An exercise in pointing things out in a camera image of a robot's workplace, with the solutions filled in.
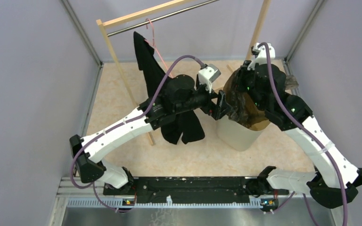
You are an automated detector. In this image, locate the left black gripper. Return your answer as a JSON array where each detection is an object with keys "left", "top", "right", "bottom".
[{"left": 175, "top": 78, "right": 233, "bottom": 120}]

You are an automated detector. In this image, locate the dark translucent trash bag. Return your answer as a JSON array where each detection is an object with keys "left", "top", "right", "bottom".
[{"left": 224, "top": 65, "right": 309, "bottom": 131}]

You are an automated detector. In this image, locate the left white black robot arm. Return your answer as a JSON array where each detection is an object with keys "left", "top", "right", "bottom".
[{"left": 69, "top": 74, "right": 231, "bottom": 195}]

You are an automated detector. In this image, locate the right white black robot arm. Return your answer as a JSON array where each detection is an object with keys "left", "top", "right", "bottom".
[{"left": 239, "top": 60, "right": 362, "bottom": 209}]

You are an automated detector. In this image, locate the beige plastic trash bin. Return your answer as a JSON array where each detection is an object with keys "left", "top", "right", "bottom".
[{"left": 216, "top": 117, "right": 270, "bottom": 152}]

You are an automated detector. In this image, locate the black t-shirt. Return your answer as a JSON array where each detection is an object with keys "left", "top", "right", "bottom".
[{"left": 133, "top": 32, "right": 205, "bottom": 145}]

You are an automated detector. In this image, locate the metal hanging rod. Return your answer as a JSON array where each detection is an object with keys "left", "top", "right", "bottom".
[{"left": 107, "top": 0, "right": 219, "bottom": 37}]

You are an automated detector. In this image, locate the wooden clothes rack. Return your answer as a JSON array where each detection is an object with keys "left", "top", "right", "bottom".
[{"left": 96, "top": 0, "right": 272, "bottom": 146}]

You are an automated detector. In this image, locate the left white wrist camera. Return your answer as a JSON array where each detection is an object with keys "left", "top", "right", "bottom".
[{"left": 197, "top": 64, "right": 221, "bottom": 93}]

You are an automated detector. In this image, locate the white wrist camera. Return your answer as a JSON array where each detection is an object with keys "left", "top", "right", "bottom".
[
  {"left": 197, "top": 64, "right": 221, "bottom": 93},
  {"left": 247, "top": 43, "right": 275, "bottom": 71}
]

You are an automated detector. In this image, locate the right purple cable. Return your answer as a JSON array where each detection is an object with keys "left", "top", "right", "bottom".
[{"left": 257, "top": 42, "right": 349, "bottom": 226}]

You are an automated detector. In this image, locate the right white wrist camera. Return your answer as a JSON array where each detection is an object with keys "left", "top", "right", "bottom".
[{"left": 247, "top": 43, "right": 275, "bottom": 71}]

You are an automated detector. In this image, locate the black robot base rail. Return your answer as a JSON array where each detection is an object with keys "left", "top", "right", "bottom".
[{"left": 128, "top": 176, "right": 279, "bottom": 205}]

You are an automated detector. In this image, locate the pink wire hanger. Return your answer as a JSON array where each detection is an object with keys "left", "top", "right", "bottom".
[{"left": 145, "top": 18, "right": 168, "bottom": 72}]

